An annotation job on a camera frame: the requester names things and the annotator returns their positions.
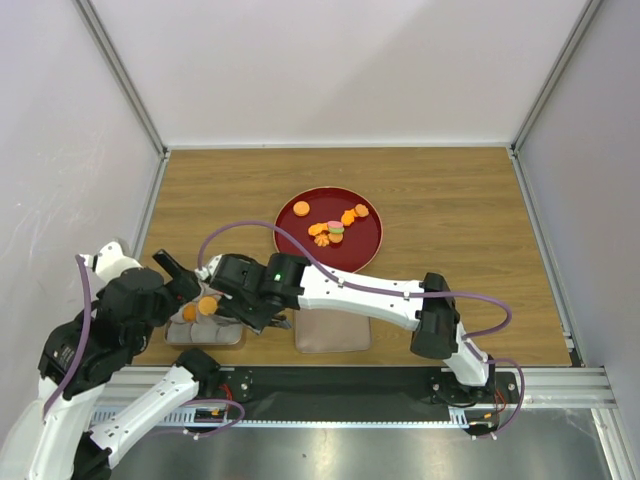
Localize orange cookie tin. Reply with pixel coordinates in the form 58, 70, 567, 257
197, 296, 218, 316

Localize orange round cookie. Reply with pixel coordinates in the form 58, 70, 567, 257
182, 304, 197, 323
292, 201, 311, 217

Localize pink metal tin lid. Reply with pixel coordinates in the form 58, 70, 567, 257
293, 309, 372, 354

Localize metal tongs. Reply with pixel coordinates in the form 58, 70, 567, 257
268, 315, 292, 330

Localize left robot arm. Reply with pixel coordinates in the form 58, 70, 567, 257
1, 241, 221, 479

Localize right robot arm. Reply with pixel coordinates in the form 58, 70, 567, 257
196, 253, 497, 402

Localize pink green stacked cookies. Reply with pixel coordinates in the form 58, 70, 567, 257
327, 221, 345, 235

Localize metal cookie tin box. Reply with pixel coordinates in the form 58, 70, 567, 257
164, 294, 244, 347

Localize orange swirl cookie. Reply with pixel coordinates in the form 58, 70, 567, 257
314, 233, 331, 247

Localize orange star cookie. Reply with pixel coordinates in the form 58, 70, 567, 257
308, 223, 328, 236

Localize orange round cookie top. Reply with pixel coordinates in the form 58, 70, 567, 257
292, 201, 311, 217

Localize red round tray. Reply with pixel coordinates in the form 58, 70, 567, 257
275, 187, 383, 272

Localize orange flower cookie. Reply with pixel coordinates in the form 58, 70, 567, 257
340, 209, 357, 227

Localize orange scalloped cookie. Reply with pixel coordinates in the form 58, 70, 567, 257
354, 204, 369, 218

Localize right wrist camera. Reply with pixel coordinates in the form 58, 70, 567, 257
194, 255, 222, 282

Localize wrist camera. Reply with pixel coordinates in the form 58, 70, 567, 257
80, 240, 142, 282
194, 255, 222, 282

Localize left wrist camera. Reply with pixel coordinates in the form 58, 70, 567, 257
80, 240, 142, 282

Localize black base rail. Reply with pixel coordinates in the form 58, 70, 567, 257
221, 366, 519, 423

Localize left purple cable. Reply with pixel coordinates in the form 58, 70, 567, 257
42, 254, 94, 416

